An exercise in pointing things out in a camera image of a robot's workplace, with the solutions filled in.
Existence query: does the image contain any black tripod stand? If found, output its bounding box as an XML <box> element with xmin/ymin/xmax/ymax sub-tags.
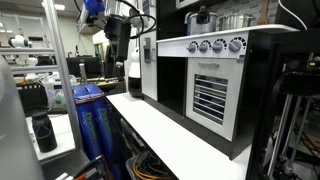
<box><xmin>266</xmin><ymin>56</ymin><xmax>320</xmax><ymax>178</ymax></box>

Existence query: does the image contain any black water bottle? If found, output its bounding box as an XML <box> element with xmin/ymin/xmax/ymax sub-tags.
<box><xmin>30</xmin><ymin>111</ymin><xmax>58</xmax><ymax>154</ymax></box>

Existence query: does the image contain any clear container with green item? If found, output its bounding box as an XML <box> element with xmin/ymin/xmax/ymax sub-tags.
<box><xmin>43</xmin><ymin>81</ymin><xmax>68</xmax><ymax>111</ymax></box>

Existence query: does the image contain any white black toy kitchen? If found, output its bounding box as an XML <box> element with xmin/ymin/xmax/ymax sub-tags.
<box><xmin>139</xmin><ymin>0</ymin><xmax>301</xmax><ymax>161</ymax></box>

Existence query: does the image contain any red black hand tool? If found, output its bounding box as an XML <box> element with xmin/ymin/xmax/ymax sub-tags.
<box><xmin>54</xmin><ymin>154</ymin><xmax>108</xmax><ymax>180</ymax></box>

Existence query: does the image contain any black mesh crate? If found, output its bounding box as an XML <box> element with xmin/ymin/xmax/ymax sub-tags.
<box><xmin>18</xmin><ymin>82</ymin><xmax>49</xmax><ymax>118</ymax></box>

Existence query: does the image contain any white background robot part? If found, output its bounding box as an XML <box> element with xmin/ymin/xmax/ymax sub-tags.
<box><xmin>8</xmin><ymin>34</ymin><xmax>33</xmax><ymax>49</ymax></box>
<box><xmin>14</xmin><ymin>54</ymin><xmax>39</xmax><ymax>81</ymax></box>

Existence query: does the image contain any grey pot with black lid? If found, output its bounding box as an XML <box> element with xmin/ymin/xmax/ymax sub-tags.
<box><xmin>184</xmin><ymin>5</ymin><xmax>219</xmax><ymax>36</ymax></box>

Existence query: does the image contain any blurred grey object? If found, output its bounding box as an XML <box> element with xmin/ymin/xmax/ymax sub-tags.
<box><xmin>0</xmin><ymin>56</ymin><xmax>46</xmax><ymax>180</ymax></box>

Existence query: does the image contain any grey stove knob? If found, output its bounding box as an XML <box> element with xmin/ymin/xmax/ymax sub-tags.
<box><xmin>228</xmin><ymin>37</ymin><xmax>244</xmax><ymax>53</ymax></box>
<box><xmin>211</xmin><ymin>39</ymin><xmax>225</xmax><ymax>53</ymax></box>
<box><xmin>198</xmin><ymin>40</ymin><xmax>211</xmax><ymax>53</ymax></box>
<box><xmin>186</xmin><ymin>41</ymin><xmax>198</xmax><ymax>54</ymax></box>

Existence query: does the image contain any white freezer door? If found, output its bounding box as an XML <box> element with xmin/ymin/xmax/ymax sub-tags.
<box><xmin>141</xmin><ymin>0</ymin><xmax>158</xmax><ymax>33</ymax></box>

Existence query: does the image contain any blue wrist mount piece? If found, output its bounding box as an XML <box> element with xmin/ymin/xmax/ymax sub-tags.
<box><xmin>83</xmin><ymin>0</ymin><xmax>106</xmax><ymax>18</ymax></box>

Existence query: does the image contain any white slatted oven door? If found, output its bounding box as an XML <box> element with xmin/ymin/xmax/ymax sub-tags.
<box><xmin>185</xmin><ymin>57</ymin><xmax>246</xmax><ymax>142</ymax></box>

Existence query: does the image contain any white fridge door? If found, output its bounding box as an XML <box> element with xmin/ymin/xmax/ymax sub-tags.
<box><xmin>139</xmin><ymin>31</ymin><xmax>158</xmax><ymax>101</ymax></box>

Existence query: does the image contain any aluminium frame post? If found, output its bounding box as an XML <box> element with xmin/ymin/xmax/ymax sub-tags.
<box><xmin>41</xmin><ymin>0</ymin><xmax>84</xmax><ymax>151</ymax></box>

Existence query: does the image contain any white black round device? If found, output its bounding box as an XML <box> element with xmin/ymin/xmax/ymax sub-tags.
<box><xmin>127</xmin><ymin>47</ymin><xmax>144</xmax><ymax>98</ymax></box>

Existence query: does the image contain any grey water dispenser panel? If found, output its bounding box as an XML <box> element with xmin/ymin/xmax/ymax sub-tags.
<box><xmin>143</xmin><ymin>37</ymin><xmax>157</xmax><ymax>64</ymax></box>

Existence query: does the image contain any black screen box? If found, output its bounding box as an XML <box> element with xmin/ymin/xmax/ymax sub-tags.
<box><xmin>274</xmin><ymin>0</ymin><xmax>320</xmax><ymax>31</ymax></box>

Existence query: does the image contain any ceiling light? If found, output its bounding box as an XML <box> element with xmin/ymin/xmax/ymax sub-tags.
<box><xmin>41</xmin><ymin>2</ymin><xmax>67</xmax><ymax>12</ymax></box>

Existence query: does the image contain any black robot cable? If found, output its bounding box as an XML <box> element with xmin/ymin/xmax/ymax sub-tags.
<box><xmin>116</xmin><ymin>0</ymin><xmax>158</xmax><ymax>40</ymax></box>

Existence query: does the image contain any blue cardboard box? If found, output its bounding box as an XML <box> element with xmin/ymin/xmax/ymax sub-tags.
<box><xmin>84</xmin><ymin>83</ymin><xmax>123</xmax><ymax>180</ymax></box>
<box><xmin>71</xmin><ymin>84</ymin><xmax>103</xmax><ymax>161</ymax></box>

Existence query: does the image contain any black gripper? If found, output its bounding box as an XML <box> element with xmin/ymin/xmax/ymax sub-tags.
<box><xmin>104</xmin><ymin>15</ymin><xmax>132</xmax><ymax>80</ymax></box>

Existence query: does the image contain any black computer monitor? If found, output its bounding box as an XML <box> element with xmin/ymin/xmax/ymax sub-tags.
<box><xmin>65</xmin><ymin>56</ymin><xmax>103</xmax><ymax>79</ymax></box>

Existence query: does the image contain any wooden spatula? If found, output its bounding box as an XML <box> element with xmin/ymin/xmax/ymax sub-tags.
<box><xmin>258</xmin><ymin>0</ymin><xmax>271</xmax><ymax>25</ymax></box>

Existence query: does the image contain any white cable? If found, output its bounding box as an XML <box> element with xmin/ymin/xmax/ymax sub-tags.
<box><xmin>277</xmin><ymin>0</ymin><xmax>308</xmax><ymax>31</ymax></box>

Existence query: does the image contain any yellow cable bundle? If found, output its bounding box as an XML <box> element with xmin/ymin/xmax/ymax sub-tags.
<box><xmin>132</xmin><ymin>159</ymin><xmax>168</xmax><ymax>180</ymax></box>

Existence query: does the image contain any grey plastic bin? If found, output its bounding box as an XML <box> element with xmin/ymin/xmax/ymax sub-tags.
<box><xmin>124</xmin><ymin>151</ymin><xmax>178</xmax><ymax>180</ymax></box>

